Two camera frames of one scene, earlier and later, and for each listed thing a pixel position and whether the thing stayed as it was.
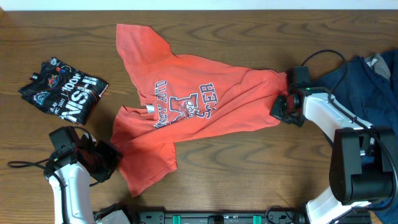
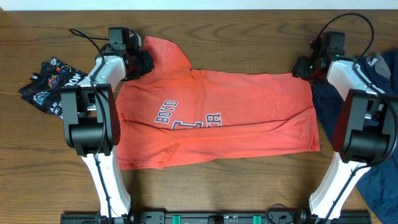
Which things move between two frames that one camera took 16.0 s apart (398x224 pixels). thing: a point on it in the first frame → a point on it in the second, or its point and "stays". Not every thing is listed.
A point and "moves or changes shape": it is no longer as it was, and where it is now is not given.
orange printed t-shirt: (182, 96) moves or changes shape
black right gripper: (275, 111) → (298, 70)
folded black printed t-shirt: (71, 94) stays
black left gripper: (114, 155) → (148, 65)
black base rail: (364, 216) stays
